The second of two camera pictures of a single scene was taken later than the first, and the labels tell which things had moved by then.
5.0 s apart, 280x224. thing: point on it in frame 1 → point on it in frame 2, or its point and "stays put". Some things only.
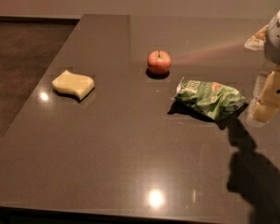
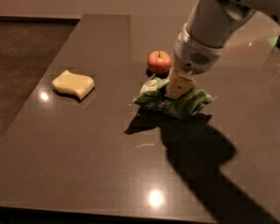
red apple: x=159 y=62 stays put
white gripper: x=278 y=37 → x=192 y=58
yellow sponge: x=76 y=84 stays put
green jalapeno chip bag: x=219 y=102 → x=152 y=94
